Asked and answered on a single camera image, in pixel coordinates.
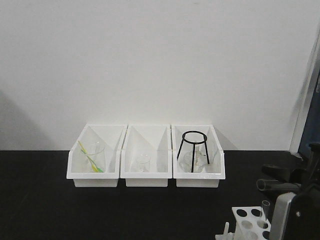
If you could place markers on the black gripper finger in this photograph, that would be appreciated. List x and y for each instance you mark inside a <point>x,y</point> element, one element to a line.
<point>281,191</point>
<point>282,174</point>

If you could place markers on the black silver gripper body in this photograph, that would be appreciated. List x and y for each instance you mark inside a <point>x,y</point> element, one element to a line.
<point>297,216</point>

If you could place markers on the clear glass test tube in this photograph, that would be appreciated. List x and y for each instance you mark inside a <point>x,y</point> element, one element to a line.
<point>266,184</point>

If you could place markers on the white test tube rack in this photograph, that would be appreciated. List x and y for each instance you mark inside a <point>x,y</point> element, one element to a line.
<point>251,224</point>

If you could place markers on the grey pegboard drying rack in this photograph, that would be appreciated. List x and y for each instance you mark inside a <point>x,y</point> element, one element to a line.
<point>311,105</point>

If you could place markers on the right white storage bin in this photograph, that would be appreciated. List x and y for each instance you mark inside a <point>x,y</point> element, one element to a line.
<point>213,172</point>

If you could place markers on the white storage bin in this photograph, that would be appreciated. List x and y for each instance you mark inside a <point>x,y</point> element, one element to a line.
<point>213,172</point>
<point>79,169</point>
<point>155,141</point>

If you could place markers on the clear round glass flask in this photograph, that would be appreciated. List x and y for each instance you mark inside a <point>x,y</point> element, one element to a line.
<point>192,163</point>

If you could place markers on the middle white storage bin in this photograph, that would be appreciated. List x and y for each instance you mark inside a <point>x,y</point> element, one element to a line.
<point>155,141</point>

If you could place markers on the small clear beaker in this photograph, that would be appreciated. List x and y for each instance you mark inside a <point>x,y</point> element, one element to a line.
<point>143,162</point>

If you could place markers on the yellow green plastic stirrer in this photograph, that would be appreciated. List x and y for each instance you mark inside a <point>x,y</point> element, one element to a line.
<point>94,166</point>

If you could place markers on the left white storage bin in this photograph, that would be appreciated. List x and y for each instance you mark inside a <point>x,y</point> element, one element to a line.
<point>79,169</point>

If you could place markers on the clear beaker in left bin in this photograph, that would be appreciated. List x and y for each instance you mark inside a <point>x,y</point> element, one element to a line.
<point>96,151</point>

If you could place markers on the black wire tripod stand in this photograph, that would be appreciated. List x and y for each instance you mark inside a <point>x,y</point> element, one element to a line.
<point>194,140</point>

